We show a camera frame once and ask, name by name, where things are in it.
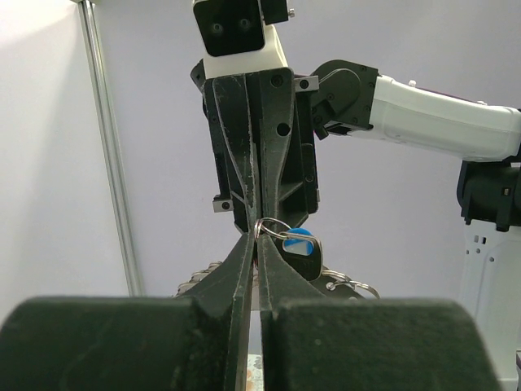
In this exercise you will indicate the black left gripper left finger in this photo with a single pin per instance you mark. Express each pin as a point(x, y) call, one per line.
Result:
point(196, 341)

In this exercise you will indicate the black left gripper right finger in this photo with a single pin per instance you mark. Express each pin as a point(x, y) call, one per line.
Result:
point(313, 342)

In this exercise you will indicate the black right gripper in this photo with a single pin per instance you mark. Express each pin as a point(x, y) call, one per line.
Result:
point(261, 130)

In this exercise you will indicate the white disc with keyrings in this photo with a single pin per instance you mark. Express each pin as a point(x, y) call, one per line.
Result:
point(329, 282)

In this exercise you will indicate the blue tagged key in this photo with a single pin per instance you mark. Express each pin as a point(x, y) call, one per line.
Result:
point(302, 251)

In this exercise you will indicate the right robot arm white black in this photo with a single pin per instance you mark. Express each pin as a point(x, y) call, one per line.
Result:
point(356, 100)

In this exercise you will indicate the grey left corner post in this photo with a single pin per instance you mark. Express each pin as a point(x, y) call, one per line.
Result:
point(111, 147)

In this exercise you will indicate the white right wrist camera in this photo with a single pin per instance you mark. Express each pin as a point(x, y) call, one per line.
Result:
point(240, 36)

